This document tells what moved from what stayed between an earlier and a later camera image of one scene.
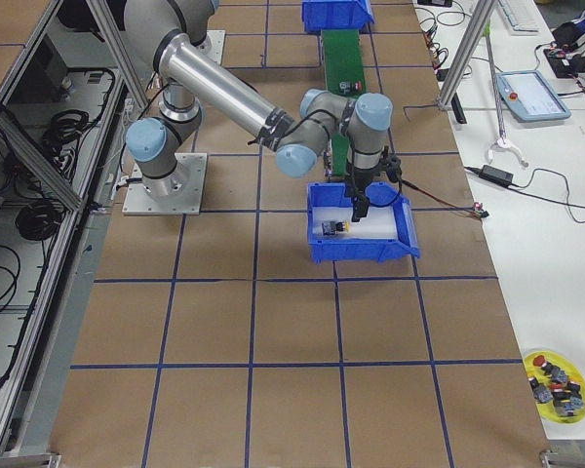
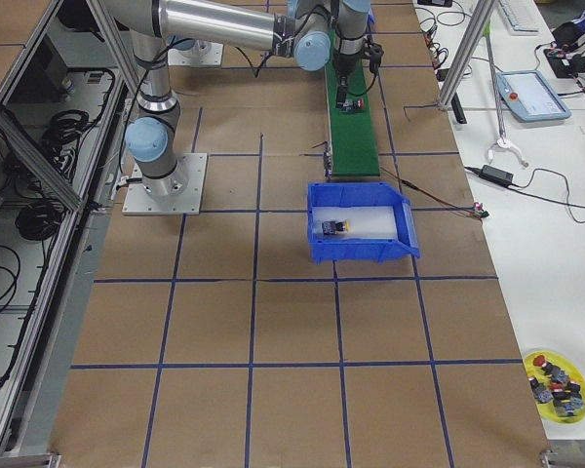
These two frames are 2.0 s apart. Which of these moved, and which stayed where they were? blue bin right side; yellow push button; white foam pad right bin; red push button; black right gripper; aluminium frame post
Moved: black right gripper; red push button
Stayed: white foam pad right bin; yellow push button; blue bin right side; aluminium frame post
